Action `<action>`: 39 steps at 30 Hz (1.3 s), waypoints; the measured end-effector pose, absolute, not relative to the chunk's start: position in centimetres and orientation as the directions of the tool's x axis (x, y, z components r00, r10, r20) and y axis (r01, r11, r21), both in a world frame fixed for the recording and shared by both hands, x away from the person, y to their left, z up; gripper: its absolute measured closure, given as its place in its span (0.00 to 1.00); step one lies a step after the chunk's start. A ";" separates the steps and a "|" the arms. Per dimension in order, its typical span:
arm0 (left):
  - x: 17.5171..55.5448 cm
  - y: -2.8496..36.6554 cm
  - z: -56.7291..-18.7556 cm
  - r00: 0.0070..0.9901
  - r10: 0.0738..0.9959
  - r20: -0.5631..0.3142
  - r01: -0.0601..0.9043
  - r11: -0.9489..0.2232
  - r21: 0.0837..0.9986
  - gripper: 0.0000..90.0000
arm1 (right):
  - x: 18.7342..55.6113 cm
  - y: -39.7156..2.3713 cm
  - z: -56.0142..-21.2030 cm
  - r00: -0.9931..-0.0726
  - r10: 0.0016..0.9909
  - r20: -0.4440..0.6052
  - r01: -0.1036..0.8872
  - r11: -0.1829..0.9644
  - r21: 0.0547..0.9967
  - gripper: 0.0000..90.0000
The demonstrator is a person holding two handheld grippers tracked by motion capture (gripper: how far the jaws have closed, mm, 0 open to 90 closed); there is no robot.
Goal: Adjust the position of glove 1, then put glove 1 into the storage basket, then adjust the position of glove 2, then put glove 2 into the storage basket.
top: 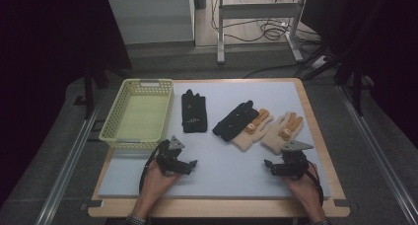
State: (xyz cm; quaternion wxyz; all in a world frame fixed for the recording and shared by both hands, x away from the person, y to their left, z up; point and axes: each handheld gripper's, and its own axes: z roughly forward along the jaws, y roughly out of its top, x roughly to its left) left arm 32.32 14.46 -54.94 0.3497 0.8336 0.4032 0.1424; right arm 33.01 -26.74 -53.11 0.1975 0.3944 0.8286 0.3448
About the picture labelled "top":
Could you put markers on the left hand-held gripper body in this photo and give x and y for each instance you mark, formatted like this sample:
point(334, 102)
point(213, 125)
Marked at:
point(169, 159)

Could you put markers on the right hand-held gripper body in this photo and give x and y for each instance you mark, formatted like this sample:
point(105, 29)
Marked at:
point(294, 164)

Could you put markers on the person's left hand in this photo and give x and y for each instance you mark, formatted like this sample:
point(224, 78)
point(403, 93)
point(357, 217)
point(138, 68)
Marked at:
point(157, 184)

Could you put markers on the person's right hand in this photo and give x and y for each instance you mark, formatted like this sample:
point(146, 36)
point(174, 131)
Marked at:
point(305, 188)

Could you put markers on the beige glove with orange fingers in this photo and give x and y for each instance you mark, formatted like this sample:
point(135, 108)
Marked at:
point(244, 141)
point(273, 137)

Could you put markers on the yellow-green plastic basket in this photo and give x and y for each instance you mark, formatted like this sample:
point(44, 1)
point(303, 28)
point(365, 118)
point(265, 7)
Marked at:
point(144, 118)

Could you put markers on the black glove with silver emblem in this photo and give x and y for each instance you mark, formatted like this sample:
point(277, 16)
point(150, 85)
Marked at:
point(194, 114)

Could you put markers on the plain black glove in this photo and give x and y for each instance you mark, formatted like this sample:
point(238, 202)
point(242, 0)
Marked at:
point(235, 121)

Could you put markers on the black metal stand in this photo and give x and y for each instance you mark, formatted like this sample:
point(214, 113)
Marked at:
point(357, 93)
point(88, 93)

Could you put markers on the white power strip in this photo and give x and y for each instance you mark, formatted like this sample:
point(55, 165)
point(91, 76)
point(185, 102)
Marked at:
point(320, 62)

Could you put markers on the white cabinet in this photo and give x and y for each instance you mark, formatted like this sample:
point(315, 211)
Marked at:
point(151, 17)

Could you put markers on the aluminium rail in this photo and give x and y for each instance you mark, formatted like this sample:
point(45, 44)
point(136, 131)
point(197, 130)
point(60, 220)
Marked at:
point(65, 172)
point(378, 159)

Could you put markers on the white metal stand frame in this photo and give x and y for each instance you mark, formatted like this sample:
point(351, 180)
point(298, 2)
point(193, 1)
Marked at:
point(259, 10)

